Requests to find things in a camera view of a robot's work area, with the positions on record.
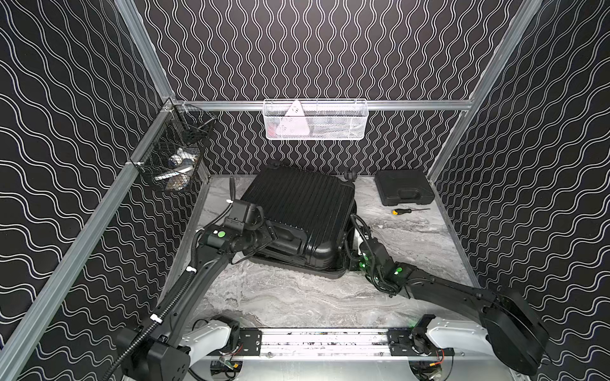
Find black hard-shell suitcase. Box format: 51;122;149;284
241;166;357;279

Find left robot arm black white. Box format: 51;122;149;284
102;200;277;380

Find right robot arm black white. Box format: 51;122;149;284
346;237;550;376

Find yellow black screwdriver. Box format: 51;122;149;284
392;208;430;216

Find black plastic tool case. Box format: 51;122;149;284
374;169;435;206

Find silver items in mesh basket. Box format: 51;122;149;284
153;148;200;191

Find pink triangle card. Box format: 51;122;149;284
275;100;311;140

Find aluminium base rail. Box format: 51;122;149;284
128;327;518;361

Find black wire mesh basket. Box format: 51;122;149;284
135;105;219;193

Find clear wall basket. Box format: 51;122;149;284
262;98;369;141

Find black corrugated cable conduit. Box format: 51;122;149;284
102;266;196;381

